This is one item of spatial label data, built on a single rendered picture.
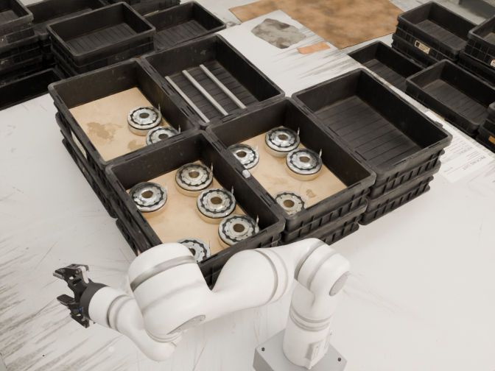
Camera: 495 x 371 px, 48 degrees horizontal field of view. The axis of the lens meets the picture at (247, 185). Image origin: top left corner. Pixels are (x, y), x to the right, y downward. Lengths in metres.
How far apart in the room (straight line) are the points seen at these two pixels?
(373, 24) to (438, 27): 0.77
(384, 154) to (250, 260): 0.95
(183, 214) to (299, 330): 0.48
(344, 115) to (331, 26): 2.13
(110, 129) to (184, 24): 1.44
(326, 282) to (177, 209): 0.58
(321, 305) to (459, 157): 1.04
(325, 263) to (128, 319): 0.38
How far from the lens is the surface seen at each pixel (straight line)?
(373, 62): 3.15
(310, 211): 1.39
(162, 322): 0.71
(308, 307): 1.13
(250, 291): 0.83
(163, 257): 0.72
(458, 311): 1.61
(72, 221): 1.68
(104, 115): 1.80
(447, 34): 3.32
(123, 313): 1.09
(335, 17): 4.04
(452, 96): 2.86
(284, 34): 2.42
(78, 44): 2.77
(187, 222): 1.47
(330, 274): 1.05
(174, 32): 3.02
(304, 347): 1.25
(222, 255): 1.28
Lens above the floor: 1.96
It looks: 47 degrees down
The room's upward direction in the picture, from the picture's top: 5 degrees clockwise
